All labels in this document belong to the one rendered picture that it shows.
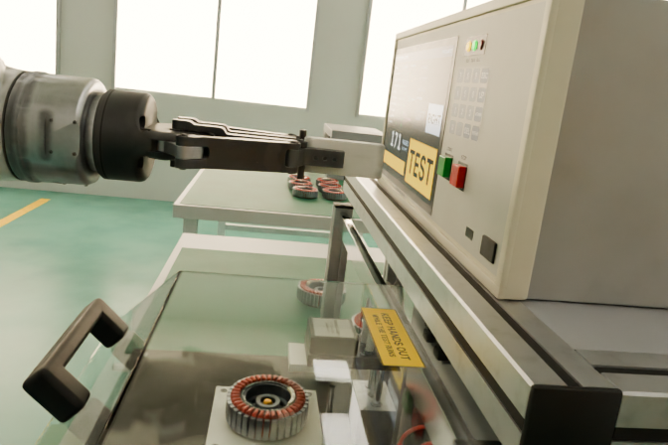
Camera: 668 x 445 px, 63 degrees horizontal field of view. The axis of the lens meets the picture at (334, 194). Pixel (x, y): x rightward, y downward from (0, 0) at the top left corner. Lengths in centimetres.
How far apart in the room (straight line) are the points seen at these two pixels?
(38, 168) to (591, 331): 41
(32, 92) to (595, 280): 43
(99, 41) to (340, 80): 214
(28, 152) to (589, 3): 40
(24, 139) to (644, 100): 43
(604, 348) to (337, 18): 496
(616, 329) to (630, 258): 6
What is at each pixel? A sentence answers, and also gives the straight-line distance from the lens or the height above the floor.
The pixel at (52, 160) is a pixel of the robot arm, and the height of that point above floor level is 116.
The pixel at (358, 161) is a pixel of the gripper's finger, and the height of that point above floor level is 118.
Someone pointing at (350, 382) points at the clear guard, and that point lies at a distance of 36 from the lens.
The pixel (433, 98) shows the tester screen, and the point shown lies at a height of 124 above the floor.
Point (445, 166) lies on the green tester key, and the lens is 50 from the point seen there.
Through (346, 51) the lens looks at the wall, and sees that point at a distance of 521.
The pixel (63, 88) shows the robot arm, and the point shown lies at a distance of 48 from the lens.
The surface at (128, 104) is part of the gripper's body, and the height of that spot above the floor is 121.
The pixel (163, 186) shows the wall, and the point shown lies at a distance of 535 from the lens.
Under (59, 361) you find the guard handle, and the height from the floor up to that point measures 106.
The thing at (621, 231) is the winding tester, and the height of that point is 117.
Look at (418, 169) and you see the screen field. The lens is 59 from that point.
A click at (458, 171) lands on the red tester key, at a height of 118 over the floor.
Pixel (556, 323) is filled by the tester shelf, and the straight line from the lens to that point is 37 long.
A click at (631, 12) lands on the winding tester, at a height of 131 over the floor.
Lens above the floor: 124
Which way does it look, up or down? 11 degrees down
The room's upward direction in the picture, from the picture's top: 7 degrees clockwise
